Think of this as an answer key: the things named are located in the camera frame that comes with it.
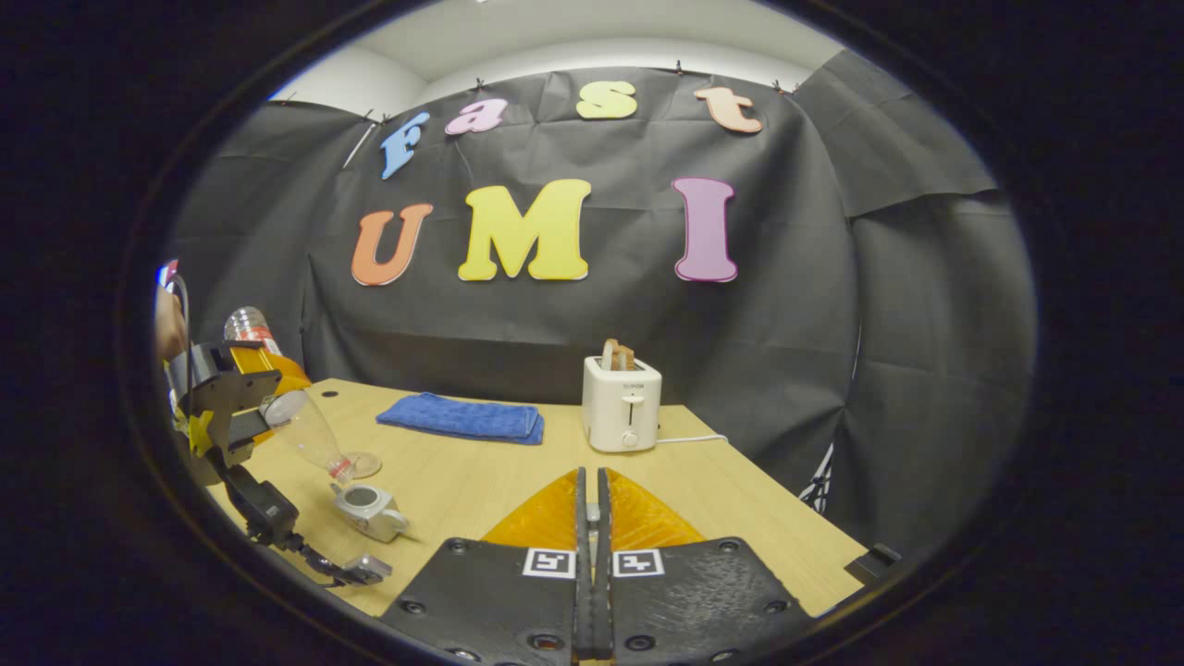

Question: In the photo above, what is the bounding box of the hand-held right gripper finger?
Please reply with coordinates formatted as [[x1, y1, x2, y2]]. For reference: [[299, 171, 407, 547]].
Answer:
[[593, 467, 817, 666], [379, 467, 594, 666]]

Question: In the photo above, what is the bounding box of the clear plastic water bottle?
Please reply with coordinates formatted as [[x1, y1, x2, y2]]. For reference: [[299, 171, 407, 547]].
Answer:
[[224, 307, 358, 484]]

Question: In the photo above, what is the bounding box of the white ceramic teacup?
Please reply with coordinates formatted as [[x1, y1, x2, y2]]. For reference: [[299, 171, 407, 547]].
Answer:
[[331, 482, 411, 544]]

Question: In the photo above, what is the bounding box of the white toaster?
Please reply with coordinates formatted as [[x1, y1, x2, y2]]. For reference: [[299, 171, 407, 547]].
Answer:
[[581, 356, 663, 454]]

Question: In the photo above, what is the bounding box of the folded blue towel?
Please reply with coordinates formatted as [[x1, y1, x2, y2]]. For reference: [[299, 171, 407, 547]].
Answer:
[[376, 392, 546, 446]]

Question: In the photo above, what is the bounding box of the white rod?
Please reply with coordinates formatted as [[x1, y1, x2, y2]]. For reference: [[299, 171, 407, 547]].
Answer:
[[342, 120, 378, 169]]

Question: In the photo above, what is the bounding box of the black backdrop cloth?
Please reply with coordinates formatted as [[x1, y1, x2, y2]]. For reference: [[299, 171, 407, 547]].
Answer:
[[171, 51, 1037, 556]]

